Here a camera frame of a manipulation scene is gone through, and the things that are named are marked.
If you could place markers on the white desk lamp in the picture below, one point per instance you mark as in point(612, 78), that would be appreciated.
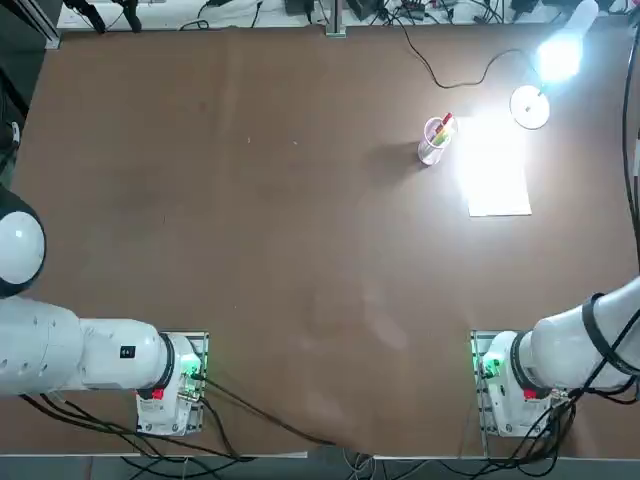
point(530, 107)

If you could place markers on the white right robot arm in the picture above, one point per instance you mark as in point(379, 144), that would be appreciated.
point(555, 350)

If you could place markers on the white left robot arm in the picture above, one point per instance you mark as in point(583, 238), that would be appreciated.
point(100, 360)

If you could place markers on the clear plastic cup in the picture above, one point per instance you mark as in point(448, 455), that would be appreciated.
point(429, 155)

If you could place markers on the green marker pen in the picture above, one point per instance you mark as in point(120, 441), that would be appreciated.
point(445, 136)

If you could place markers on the red marker pen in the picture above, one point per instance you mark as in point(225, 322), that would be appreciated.
point(447, 119)

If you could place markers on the white paper sheet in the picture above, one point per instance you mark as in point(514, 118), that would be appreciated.
point(500, 190)

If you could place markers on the black tripod leg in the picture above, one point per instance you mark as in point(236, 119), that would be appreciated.
point(132, 20)
point(95, 20)

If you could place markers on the silver metal post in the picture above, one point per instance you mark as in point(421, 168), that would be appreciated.
point(336, 20)

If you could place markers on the grey aluminium profile rail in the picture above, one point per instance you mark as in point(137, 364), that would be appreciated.
point(47, 30)

